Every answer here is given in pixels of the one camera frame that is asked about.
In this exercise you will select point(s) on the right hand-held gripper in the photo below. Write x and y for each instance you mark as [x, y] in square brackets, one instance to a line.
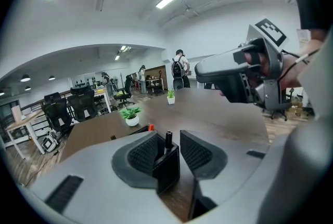
[270, 93]

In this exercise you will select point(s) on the white box with black pattern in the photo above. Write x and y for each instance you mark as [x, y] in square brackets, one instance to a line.
[50, 143]

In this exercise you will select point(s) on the black pendant lamp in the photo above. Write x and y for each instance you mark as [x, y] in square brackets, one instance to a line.
[27, 88]
[25, 78]
[51, 78]

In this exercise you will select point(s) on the black square pen holder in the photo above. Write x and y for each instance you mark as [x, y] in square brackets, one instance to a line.
[167, 171]

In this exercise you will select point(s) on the person's right forearm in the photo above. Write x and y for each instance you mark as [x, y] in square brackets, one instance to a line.
[294, 74]

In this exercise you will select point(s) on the person's right hand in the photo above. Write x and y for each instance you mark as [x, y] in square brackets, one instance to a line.
[260, 64]

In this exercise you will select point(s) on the green plant in square pot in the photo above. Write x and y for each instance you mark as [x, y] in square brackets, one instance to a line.
[171, 98]

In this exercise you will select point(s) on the green plant in round pot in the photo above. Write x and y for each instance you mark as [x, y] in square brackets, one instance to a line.
[132, 119]

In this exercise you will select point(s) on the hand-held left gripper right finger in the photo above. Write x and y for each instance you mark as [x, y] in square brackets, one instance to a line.
[234, 173]

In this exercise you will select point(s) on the black office chair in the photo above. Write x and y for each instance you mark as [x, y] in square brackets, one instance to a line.
[126, 90]
[279, 108]
[56, 113]
[83, 103]

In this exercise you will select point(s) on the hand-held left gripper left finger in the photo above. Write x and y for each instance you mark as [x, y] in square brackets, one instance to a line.
[99, 178]

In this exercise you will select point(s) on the wooden desk with white legs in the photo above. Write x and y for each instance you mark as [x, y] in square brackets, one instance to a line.
[23, 119]

